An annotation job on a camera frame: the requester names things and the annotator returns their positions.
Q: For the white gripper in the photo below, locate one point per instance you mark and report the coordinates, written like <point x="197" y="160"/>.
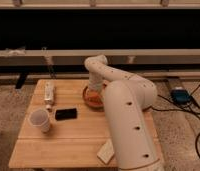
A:
<point x="95" y="84"/>

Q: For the orange ceramic bowl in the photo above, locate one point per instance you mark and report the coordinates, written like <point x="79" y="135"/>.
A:
<point x="92" y="100"/>

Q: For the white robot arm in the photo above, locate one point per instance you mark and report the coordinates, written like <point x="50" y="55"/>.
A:
<point x="124" y="96"/>

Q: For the black smartphone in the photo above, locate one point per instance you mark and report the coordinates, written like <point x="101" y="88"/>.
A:
<point x="63" y="114"/>

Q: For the beige rectangular sponge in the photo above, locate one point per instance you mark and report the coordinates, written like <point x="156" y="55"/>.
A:
<point x="106" y="152"/>

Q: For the white paper cup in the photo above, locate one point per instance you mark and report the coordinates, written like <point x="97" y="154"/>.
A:
<point x="40" y="120"/>

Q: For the blue power adapter box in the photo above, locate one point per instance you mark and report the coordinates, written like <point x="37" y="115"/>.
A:
<point x="180" y="96"/>

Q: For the white horizontal rail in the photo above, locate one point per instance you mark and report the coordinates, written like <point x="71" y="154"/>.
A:
<point x="130" y="52"/>

